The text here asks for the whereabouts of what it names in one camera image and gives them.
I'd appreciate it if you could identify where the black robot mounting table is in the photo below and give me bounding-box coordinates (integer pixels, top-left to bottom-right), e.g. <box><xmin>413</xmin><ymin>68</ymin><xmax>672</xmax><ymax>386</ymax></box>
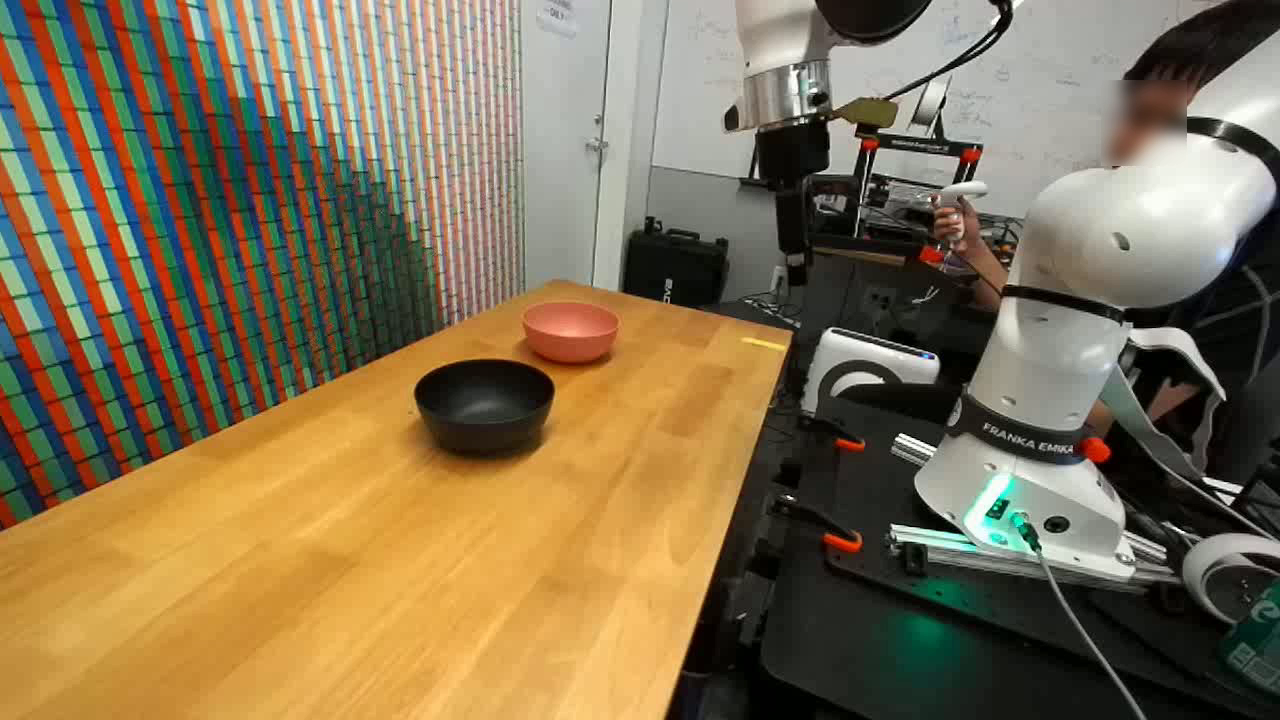
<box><xmin>744</xmin><ymin>385</ymin><xmax>1280</xmax><ymax>720</ymax></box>

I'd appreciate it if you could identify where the white and grey box device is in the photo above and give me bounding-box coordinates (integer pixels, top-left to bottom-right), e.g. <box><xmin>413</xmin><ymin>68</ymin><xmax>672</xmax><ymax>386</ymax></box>
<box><xmin>796</xmin><ymin>324</ymin><xmax>945</xmax><ymax>425</ymax></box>

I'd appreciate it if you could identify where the white handheld controller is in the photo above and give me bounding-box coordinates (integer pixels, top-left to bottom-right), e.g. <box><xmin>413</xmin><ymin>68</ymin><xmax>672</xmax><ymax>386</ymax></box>
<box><xmin>931</xmin><ymin>177</ymin><xmax>992</xmax><ymax>209</ymax></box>

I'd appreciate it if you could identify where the peach bowl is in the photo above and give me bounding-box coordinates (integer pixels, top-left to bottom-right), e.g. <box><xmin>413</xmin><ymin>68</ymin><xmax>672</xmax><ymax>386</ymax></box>
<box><xmin>520</xmin><ymin>301</ymin><xmax>626</xmax><ymax>368</ymax></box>

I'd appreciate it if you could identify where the yellowish wrist camera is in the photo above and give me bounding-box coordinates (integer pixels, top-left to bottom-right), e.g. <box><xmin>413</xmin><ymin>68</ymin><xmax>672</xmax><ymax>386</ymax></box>
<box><xmin>833</xmin><ymin>93</ymin><xmax>905</xmax><ymax>133</ymax></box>

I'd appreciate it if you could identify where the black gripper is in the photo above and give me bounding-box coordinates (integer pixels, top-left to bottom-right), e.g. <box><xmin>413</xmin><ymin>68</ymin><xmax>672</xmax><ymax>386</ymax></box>
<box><xmin>757</xmin><ymin>120</ymin><xmax>833</xmax><ymax>291</ymax></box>

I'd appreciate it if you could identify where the white base cable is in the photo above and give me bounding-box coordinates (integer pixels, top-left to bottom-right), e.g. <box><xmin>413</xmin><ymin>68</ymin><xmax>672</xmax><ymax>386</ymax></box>
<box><xmin>1018</xmin><ymin>520</ymin><xmax>1154</xmax><ymax>720</ymax></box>

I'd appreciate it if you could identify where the black bowl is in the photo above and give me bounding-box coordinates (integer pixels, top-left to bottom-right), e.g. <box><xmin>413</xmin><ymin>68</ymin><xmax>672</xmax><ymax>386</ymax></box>
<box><xmin>413</xmin><ymin>355</ymin><xmax>559</xmax><ymax>454</ymax></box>

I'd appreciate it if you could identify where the person's hand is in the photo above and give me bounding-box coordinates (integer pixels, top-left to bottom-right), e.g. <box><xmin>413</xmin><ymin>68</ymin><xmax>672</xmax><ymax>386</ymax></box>
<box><xmin>928</xmin><ymin>197</ymin><xmax>975</xmax><ymax>260</ymax></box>

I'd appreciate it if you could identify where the black hard case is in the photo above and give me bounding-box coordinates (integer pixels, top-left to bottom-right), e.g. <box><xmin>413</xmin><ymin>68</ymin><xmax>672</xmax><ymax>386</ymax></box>
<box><xmin>621</xmin><ymin>216</ymin><xmax>732</xmax><ymax>306</ymax></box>

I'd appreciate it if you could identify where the orange and black clamp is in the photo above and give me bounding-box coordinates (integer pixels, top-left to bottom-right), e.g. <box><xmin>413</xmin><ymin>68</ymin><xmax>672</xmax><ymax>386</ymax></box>
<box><xmin>777</xmin><ymin>490</ymin><xmax>870</xmax><ymax>563</ymax></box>
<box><xmin>800</xmin><ymin>413</ymin><xmax>872</xmax><ymax>460</ymax></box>

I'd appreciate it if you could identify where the black and orange printer frame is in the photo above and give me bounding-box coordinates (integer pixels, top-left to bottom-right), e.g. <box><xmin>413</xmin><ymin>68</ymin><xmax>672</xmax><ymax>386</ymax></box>
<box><xmin>850</xmin><ymin>125</ymin><xmax>987</xmax><ymax>243</ymax></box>

